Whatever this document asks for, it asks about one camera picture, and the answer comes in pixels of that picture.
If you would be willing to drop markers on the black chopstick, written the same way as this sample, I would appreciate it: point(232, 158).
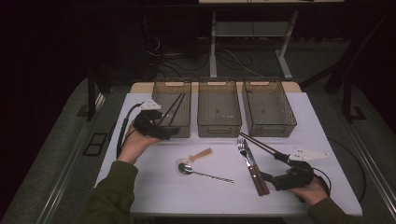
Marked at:
point(178, 109)
point(171, 109)

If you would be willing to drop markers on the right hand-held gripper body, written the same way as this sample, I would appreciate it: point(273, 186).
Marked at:
point(297, 179)

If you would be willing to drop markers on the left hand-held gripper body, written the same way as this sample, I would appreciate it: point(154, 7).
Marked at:
point(149, 126)

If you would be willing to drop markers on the white table cover sheet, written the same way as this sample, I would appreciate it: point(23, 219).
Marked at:
point(202, 199)

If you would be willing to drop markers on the white metal desk frame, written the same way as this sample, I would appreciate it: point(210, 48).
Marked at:
point(213, 46)

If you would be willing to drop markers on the dark brown chopstick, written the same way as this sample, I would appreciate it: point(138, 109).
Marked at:
point(261, 142)
point(257, 145)

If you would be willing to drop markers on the person's left hand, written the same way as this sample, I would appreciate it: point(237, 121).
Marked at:
point(135, 146)

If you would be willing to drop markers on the smoky clear plastic bin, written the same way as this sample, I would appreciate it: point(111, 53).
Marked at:
point(267, 107)
point(177, 102)
point(219, 107)

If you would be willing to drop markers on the black metal stand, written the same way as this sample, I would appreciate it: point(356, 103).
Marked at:
point(91, 99)
point(347, 99)

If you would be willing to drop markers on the metal floor rail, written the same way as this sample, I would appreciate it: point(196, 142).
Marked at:
point(373, 177)
point(67, 183)

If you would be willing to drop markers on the person's right hand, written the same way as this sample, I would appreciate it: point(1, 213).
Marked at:
point(313, 193)

